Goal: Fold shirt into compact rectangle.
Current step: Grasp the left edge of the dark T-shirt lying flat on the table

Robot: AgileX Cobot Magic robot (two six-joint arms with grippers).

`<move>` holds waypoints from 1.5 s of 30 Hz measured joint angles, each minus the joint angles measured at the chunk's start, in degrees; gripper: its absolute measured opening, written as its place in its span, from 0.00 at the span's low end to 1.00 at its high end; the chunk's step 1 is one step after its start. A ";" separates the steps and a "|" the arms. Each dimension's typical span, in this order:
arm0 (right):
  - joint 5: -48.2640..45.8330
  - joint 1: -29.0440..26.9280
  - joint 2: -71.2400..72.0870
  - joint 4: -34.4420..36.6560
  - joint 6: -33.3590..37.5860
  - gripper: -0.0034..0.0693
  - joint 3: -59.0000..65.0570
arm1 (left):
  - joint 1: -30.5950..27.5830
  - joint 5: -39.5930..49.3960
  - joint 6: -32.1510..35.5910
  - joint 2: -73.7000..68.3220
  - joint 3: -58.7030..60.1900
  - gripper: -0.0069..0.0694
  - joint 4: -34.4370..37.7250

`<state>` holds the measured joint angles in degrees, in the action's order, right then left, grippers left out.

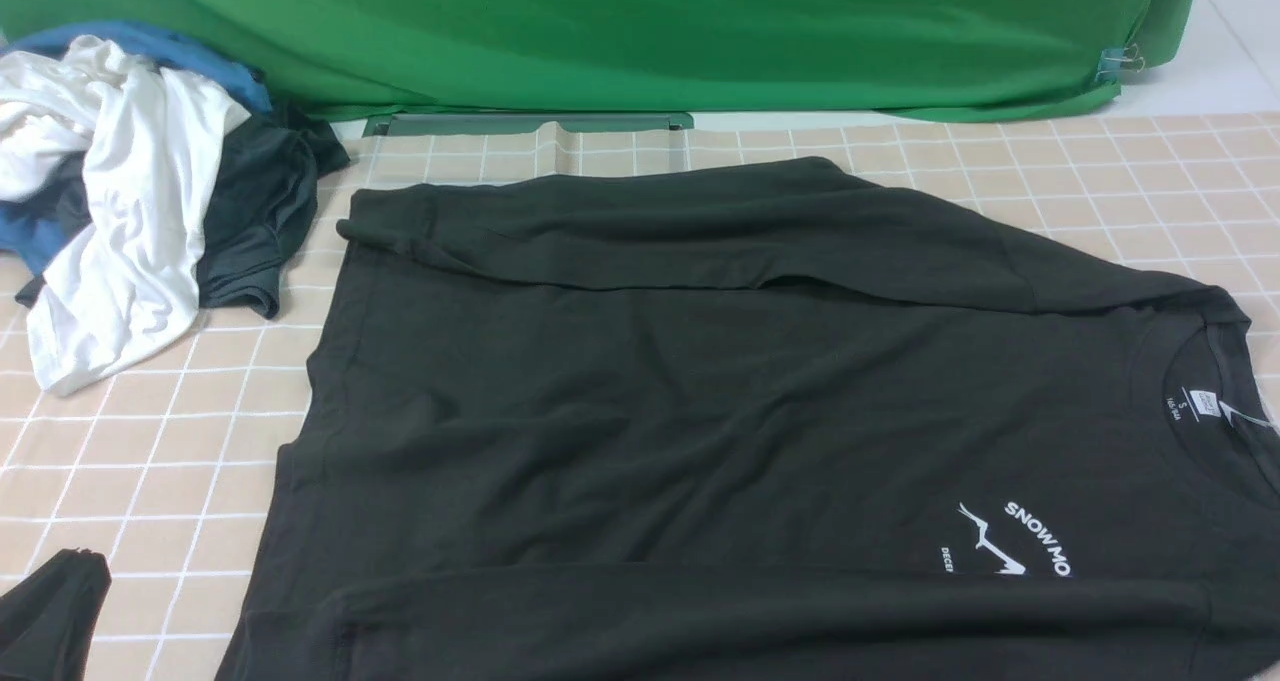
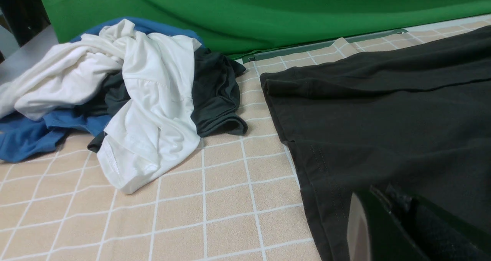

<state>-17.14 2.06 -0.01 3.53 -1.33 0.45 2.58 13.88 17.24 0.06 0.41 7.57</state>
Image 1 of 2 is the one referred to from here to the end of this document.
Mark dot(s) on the green backdrop cloth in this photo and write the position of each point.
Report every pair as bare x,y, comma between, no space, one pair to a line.
931,60

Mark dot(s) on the checkered beige tablecloth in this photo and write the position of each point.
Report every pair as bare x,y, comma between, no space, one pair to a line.
166,469

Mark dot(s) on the gray metal base bar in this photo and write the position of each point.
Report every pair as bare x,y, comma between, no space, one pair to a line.
510,123

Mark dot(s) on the blue garment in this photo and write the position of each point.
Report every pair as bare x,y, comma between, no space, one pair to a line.
190,56

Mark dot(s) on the blue binder clip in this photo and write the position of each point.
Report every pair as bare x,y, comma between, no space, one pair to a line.
1116,62

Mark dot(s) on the white crumpled garment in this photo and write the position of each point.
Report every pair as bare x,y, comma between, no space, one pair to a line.
125,286

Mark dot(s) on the dark teal garment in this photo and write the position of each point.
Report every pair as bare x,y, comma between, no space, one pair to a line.
262,206

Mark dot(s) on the dark gray long-sleeved shirt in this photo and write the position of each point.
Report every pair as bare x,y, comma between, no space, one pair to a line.
765,423

